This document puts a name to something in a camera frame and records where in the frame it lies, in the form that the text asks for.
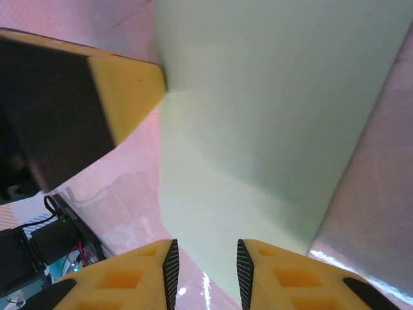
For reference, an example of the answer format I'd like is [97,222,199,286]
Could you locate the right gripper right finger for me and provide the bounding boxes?
[237,238,403,310]

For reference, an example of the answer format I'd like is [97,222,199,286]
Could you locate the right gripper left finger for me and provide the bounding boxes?
[30,238,180,310]

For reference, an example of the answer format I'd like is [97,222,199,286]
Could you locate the light green paper sheet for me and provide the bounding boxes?
[154,0,413,307]

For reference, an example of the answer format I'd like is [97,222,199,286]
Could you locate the thin black base cable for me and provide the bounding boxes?
[0,194,67,232]

